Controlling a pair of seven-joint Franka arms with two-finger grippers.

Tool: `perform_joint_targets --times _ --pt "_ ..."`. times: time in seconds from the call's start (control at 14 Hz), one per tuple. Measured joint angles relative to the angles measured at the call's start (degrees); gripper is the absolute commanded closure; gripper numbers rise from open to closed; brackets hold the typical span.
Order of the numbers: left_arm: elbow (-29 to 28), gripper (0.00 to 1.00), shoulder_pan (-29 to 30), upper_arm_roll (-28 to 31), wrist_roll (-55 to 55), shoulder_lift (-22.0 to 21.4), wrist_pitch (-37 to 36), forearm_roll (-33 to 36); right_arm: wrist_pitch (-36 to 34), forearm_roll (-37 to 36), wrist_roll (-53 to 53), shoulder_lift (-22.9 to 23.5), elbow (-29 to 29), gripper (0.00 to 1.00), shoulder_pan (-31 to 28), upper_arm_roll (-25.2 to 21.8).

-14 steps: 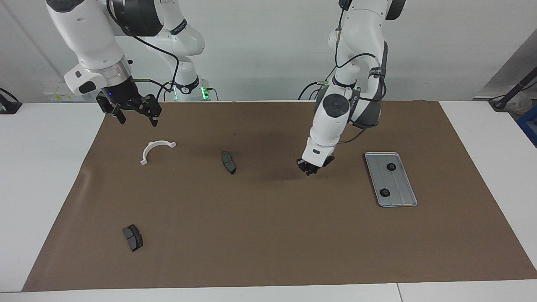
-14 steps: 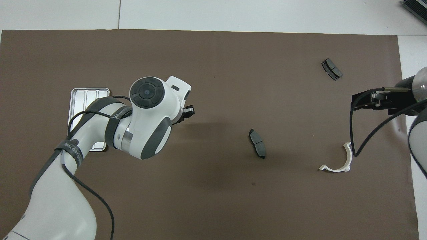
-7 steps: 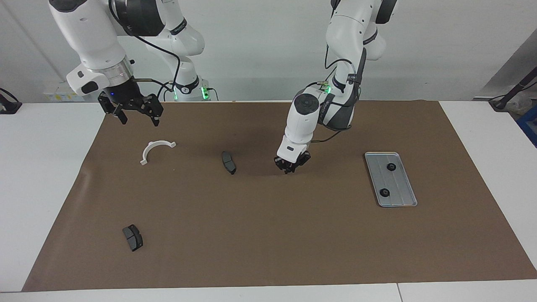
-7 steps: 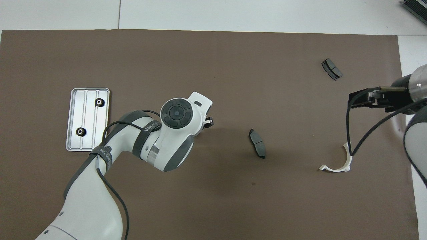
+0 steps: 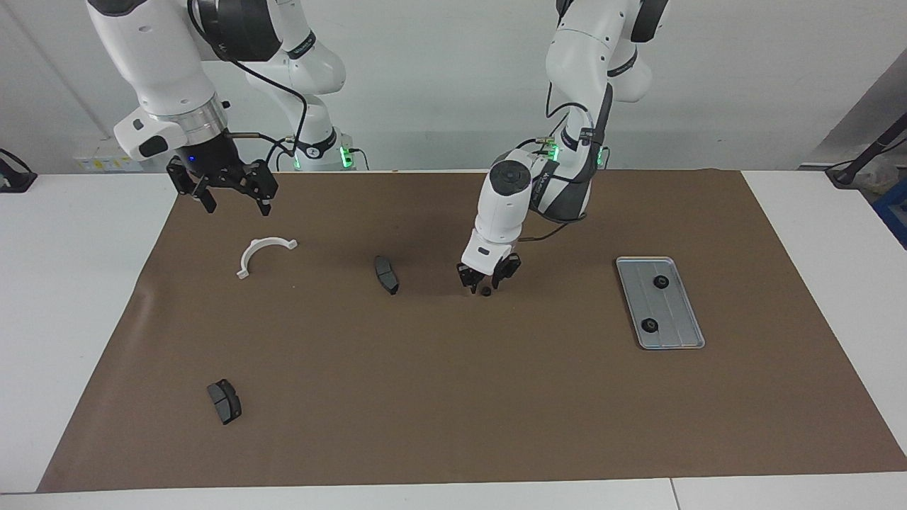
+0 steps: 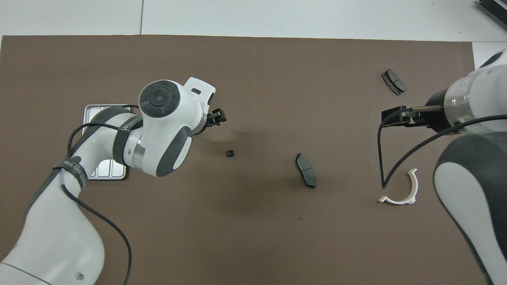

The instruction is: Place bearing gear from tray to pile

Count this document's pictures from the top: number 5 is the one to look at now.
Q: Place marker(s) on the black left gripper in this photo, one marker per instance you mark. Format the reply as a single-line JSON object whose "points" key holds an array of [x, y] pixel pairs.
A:
{"points": [[492, 275]]}

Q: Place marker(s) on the large black bearing gear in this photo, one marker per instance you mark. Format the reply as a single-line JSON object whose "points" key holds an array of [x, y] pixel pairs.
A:
{"points": [[648, 326], [661, 282]]}

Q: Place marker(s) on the black stand pole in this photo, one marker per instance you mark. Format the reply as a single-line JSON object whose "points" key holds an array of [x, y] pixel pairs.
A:
{"points": [[868, 152]]}

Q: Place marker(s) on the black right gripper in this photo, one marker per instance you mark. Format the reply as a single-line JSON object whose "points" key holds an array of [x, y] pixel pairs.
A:
{"points": [[216, 168]]}

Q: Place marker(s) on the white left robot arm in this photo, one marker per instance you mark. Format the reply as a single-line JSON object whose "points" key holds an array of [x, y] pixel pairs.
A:
{"points": [[581, 42]]}

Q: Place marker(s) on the brown paper table mat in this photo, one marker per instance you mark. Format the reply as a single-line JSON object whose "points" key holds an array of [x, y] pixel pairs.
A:
{"points": [[453, 389]]}

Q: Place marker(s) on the black clamp on table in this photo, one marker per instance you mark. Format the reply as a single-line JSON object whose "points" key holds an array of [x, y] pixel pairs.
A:
{"points": [[15, 177]]}

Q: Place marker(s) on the white curved plastic bracket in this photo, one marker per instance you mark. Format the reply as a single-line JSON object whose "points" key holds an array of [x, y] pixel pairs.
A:
{"points": [[246, 258]]}

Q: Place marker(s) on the white socket with yellow labels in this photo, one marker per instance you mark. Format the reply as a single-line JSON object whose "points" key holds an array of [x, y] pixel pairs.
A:
{"points": [[99, 163]]}

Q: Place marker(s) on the dark grey brake pad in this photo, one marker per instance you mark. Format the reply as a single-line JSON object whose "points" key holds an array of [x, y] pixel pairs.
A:
{"points": [[225, 402], [386, 275]]}

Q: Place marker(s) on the blue box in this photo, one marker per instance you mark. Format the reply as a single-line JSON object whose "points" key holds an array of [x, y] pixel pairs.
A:
{"points": [[894, 212]]}

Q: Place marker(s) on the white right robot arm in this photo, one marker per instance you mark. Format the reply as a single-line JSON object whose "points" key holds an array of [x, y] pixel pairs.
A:
{"points": [[163, 64]]}

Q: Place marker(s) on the silver metal tray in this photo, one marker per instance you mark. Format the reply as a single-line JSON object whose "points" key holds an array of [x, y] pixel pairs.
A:
{"points": [[680, 319]]}

